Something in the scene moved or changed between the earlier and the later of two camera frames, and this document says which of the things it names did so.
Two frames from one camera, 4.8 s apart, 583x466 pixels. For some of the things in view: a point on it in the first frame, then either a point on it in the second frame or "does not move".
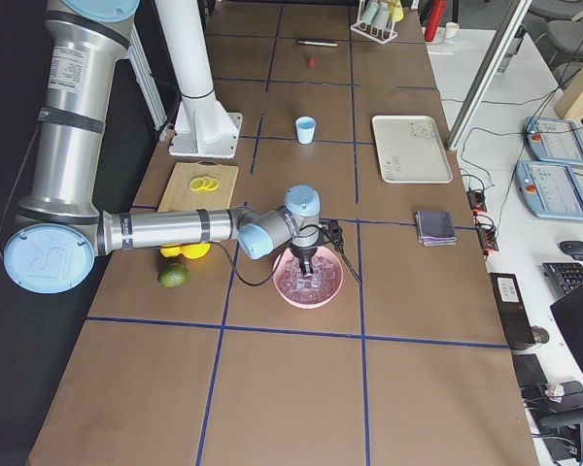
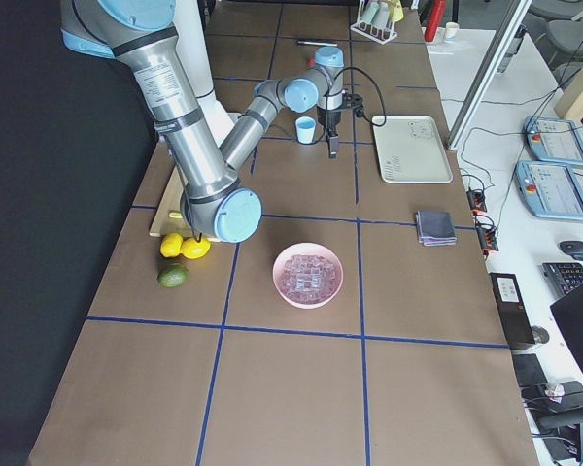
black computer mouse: x=578 y=249 does not move
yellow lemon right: x=194 y=250 does not move
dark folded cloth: x=435 y=228 does not move
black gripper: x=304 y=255 → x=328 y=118
